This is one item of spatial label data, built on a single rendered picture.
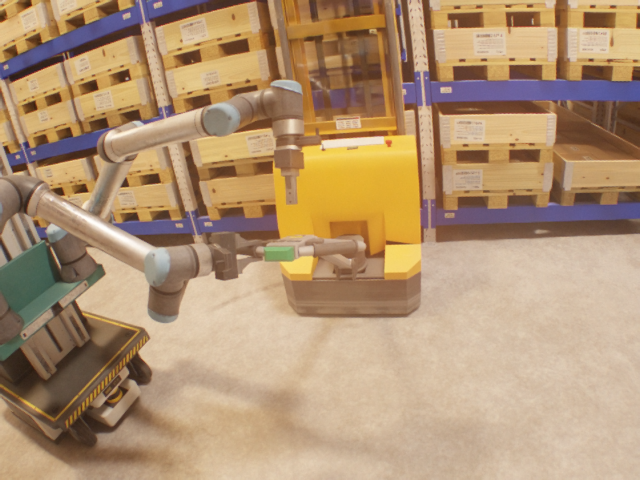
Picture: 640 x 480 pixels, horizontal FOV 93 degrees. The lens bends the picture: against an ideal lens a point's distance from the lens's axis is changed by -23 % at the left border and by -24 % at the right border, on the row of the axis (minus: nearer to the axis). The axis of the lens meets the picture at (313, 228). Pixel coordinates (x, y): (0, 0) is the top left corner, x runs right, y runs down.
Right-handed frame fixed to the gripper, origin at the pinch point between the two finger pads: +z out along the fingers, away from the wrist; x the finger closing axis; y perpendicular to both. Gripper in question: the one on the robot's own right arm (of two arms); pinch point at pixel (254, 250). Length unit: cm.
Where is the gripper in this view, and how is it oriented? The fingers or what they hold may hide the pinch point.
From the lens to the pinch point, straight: 116.1
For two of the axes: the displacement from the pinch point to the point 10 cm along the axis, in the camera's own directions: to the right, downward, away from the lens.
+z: 6.9, -1.0, 7.2
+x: 0.5, 9.9, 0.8
